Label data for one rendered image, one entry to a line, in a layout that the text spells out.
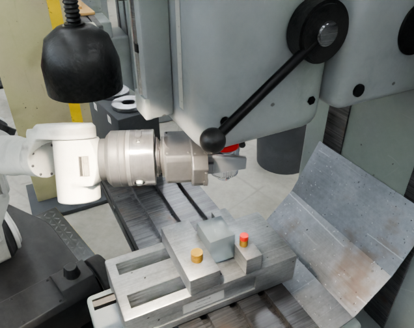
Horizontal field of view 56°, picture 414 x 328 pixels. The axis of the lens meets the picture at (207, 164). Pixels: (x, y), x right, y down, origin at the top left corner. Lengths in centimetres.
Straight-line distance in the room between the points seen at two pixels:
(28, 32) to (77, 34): 187
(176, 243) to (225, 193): 183
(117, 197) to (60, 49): 74
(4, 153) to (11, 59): 155
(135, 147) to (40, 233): 104
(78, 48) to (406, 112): 63
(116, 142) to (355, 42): 35
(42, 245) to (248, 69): 120
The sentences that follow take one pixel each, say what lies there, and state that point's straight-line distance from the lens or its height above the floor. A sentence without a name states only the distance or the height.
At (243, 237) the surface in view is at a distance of 74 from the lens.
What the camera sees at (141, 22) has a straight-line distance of 47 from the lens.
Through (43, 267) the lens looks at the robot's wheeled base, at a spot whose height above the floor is 57.
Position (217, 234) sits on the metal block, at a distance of 74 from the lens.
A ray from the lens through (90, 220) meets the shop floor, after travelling 246.
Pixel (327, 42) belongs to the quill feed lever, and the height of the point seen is 145.
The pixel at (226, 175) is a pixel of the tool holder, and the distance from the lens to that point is 62.
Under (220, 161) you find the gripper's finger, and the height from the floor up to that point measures 125.
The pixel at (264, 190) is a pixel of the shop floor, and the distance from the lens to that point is 262.
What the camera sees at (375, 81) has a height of 138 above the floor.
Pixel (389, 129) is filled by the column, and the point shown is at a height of 120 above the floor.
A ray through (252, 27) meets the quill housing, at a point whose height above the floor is 146.
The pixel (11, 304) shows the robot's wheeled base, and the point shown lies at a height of 59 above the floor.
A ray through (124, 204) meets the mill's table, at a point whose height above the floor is 93.
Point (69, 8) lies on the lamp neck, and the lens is 38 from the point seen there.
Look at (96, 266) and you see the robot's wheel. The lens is 136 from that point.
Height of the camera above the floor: 157
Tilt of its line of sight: 33 degrees down
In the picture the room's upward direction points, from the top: straight up
